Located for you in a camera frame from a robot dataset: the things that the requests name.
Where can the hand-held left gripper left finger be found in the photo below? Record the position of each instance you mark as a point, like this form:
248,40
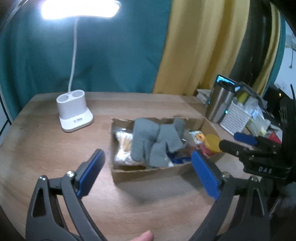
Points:
91,166

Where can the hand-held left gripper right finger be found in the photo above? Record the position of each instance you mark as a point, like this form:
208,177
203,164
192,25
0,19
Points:
205,172

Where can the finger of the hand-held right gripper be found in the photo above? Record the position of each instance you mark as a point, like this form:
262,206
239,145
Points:
233,148
245,138

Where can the clear bag of colourful snacks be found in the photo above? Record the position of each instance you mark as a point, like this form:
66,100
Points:
198,136

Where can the clear bag of cotton swabs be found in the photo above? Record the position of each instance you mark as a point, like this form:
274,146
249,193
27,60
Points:
122,144

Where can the torn cardboard box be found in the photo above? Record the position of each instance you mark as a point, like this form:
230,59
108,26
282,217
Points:
150,176

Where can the person's left hand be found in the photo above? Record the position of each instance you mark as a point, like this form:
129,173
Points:
144,236

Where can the white perforated basket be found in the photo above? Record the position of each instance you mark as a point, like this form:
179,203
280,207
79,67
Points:
235,118

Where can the red jar with yellow lid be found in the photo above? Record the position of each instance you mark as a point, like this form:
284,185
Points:
209,146

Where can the pile of clear plastic bags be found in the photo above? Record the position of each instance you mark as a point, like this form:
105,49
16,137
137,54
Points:
259,118

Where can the blue and white packet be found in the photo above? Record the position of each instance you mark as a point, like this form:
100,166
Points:
181,160

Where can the red box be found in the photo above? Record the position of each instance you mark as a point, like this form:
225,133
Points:
275,138

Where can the yellow sponge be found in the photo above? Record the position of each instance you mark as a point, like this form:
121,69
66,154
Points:
242,97

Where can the stainless steel tumbler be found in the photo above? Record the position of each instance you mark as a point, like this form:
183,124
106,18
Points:
219,102

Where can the white desk lamp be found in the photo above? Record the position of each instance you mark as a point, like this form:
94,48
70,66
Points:
74,115

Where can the yellow curtain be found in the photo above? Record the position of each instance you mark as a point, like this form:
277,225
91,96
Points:
196,46

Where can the teal curtain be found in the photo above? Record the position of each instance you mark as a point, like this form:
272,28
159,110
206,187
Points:
115,51

